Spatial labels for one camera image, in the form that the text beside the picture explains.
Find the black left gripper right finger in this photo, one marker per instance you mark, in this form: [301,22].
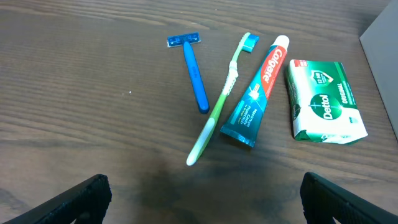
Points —
[325,202]

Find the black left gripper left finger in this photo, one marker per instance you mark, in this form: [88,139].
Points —
[86,202]

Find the blue disposable razor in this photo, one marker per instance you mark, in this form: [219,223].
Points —
[186,41]

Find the green white soap bar pack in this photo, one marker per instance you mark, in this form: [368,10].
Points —
[322,103]

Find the red teal toothpaste tube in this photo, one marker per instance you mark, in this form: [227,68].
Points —
[244,122]

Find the white square cardboard box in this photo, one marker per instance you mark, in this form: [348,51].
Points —
[379,42]

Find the green white toothbrush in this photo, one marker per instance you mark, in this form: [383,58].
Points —
[247,44]

